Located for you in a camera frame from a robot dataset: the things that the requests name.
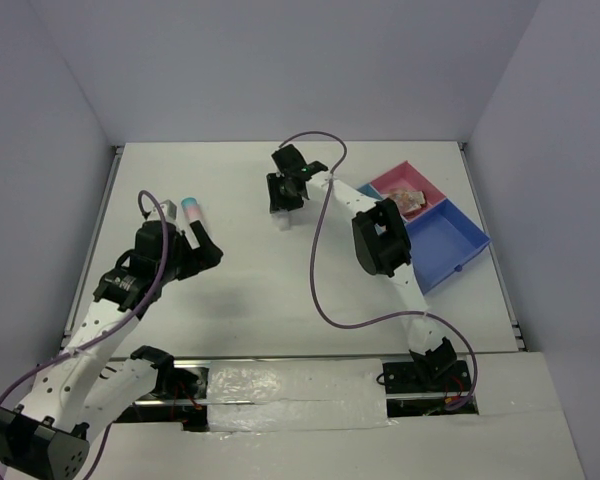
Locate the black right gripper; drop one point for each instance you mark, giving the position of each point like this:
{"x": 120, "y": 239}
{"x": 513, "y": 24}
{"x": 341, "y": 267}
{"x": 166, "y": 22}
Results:
{"x": 277, "y": 201}

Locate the gold long eyeshadow palette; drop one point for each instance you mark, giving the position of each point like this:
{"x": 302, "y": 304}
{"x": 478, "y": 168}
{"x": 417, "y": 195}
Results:
{"x": 418, "y": 200}

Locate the dark blue organizer bin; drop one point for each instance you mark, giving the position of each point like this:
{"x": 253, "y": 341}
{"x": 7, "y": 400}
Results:
{"x": 443, "y": 241}

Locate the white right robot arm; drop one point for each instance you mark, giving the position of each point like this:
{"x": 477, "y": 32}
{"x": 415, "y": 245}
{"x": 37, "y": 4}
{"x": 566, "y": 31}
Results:
{"x": 382, "y": 247}

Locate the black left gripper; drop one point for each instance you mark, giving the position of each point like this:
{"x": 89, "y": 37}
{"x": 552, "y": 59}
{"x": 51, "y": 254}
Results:
{"x": 206, "y": 257}

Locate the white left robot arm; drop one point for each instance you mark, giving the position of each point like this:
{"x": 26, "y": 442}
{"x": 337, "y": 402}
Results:
{"x": 48, "y": 434}

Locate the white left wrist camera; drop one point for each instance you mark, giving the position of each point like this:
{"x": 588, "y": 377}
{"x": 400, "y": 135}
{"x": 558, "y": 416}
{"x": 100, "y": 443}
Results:
{"x": 167, "y": 210}

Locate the light blue organizer bin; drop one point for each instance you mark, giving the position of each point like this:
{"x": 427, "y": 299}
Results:
{"x": 370, "y": 191}

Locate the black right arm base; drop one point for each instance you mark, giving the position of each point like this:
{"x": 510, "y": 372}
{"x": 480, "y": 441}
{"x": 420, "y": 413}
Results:
{"x": 410, "y": 392}

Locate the white tube blue print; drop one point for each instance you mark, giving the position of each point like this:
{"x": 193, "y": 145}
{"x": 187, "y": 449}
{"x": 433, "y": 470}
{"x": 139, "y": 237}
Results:
{"x": 282, "y": 220}

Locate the pink blue gradient bottle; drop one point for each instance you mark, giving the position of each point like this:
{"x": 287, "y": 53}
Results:
{"x": 194, "y": 220}

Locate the peach square compact box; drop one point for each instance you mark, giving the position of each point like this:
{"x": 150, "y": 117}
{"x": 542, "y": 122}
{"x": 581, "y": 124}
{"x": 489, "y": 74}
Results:
{"x": 402, "y": 200}

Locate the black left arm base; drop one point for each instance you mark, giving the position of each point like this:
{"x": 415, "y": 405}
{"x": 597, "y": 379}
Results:
{"x": 177, "y": 395}

